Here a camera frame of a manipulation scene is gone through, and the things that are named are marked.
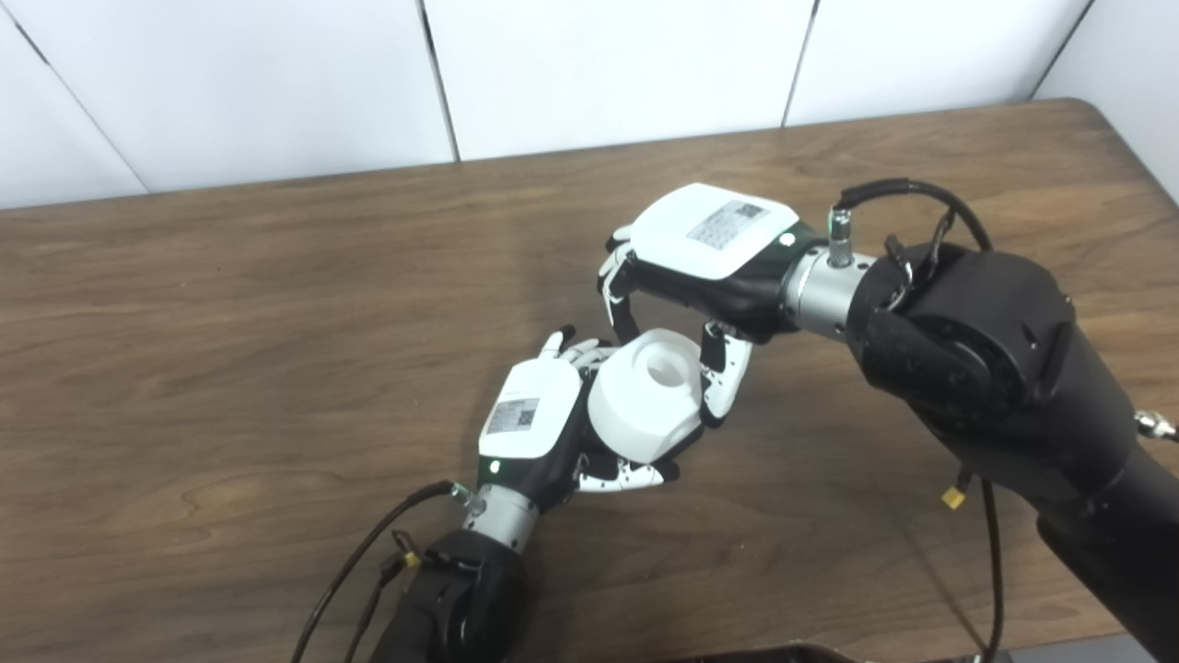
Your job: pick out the round white piece with holes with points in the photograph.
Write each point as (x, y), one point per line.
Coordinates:
(645, 405)

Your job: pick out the dark robot torso edge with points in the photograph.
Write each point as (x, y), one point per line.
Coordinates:
(783, 654)

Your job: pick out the silver connector plug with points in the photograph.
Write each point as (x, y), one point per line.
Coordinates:
(1156, 425)

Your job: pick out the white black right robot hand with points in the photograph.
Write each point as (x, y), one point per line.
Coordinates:
(709, 230)

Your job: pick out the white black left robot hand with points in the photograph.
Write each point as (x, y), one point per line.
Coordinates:
(530, 414)

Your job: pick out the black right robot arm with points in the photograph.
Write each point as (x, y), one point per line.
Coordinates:
(995, 368)

